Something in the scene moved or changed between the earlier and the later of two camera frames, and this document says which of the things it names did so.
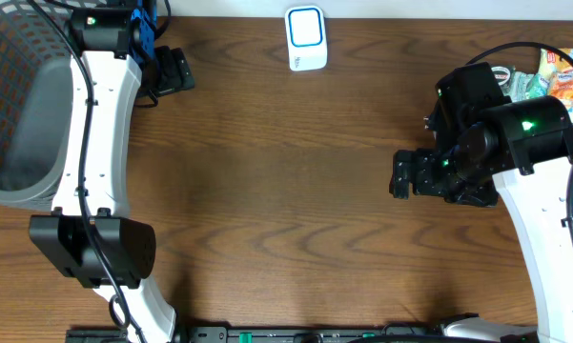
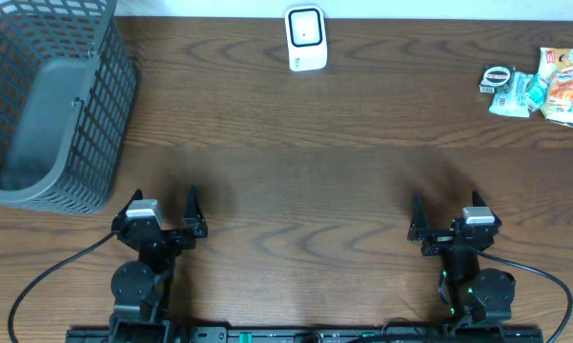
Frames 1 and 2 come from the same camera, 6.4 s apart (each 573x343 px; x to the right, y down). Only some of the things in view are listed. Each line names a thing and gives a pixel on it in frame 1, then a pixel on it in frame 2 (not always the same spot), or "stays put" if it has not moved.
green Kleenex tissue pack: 538,87 stays put
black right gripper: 425,181 → 439,238
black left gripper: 170,72 → 167,233
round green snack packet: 502,74 stays put
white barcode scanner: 306,38 stays put
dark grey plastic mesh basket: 27,99 stays put
